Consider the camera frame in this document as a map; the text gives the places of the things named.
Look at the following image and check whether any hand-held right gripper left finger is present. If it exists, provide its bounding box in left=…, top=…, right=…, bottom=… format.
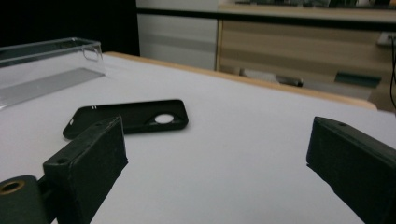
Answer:
left=42, top=116, right=129, bottom=224

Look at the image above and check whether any dark desk drawer handle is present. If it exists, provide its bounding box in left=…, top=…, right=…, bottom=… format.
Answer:
left=334, top=72, right=382, bottom=89

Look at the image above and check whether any white cabinet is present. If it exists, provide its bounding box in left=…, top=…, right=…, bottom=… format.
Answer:
left=135, top=0, right=219, bottom=71

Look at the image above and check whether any black cable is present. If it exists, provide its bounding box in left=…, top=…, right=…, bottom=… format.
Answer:
left=389, top=35, right=396, bottom=111

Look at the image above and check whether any clear plastic tray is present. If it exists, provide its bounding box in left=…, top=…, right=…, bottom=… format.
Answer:
left=0, top=36, right=106, bottom=110

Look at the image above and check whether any dark object under desk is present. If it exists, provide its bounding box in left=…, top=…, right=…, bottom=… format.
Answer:
left=275, top=75, right=304, bottom=88

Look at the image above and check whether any black phone case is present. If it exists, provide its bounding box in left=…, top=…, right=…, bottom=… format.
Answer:
left=62, top=99, right=190, bottom=141

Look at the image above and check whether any white table sheet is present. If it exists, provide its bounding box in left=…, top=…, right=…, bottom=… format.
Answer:
left=0, top=51, right=396, bottom=224

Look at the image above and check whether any black curtain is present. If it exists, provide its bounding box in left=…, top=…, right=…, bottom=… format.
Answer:
left=0, top=0, right=140, bottom=57

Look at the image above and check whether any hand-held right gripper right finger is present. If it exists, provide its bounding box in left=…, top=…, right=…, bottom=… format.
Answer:
left=305, top=116, right=396, bottom=224

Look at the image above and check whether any white power strip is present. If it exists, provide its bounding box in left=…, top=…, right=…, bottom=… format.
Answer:
left=376, top=32, right=396, bottom=48

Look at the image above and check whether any wooden desk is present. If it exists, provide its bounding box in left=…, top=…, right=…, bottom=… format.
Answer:
left=214, top=0, right=396, bottom=113

